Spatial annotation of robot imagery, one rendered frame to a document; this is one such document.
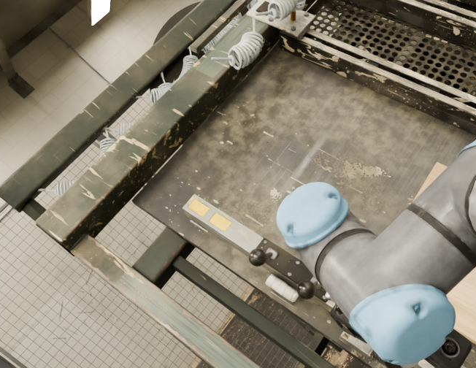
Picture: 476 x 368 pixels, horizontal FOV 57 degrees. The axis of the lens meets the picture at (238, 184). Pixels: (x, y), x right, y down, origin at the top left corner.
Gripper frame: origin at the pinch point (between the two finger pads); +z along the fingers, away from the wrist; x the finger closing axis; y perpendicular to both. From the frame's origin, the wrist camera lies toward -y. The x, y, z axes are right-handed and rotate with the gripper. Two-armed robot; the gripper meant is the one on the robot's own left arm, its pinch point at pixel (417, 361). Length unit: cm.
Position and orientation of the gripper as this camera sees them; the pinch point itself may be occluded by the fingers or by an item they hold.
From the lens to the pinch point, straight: 72.8
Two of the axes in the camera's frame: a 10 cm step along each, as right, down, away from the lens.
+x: -6.2, 7.3, -3.0
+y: -6.0, -1.9, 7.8
